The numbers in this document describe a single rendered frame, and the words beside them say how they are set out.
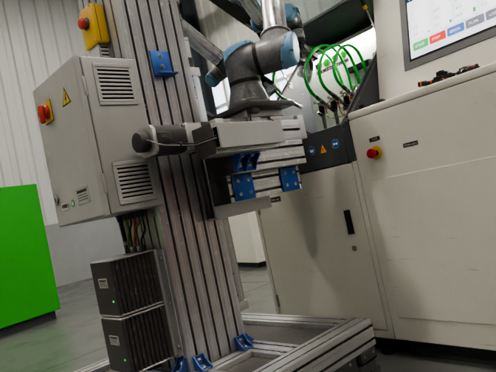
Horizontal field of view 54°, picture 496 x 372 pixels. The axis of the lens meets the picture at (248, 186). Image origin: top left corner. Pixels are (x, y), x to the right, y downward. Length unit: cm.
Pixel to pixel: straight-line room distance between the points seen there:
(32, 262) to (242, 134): 374
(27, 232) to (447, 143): 399
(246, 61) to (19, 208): 357
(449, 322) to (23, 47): 819
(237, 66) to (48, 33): 777
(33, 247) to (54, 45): 508
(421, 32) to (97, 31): 124
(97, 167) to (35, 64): 763
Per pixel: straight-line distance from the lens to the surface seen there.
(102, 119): 148
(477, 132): 170
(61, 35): 943
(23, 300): 490
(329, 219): 211
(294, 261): 232
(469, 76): 171
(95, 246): 868
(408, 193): 185
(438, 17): 211
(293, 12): 232
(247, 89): 169
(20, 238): 491
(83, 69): 151
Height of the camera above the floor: 72
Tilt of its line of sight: 2 degrees up
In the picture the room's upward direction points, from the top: 12 degrees counter-clockwise
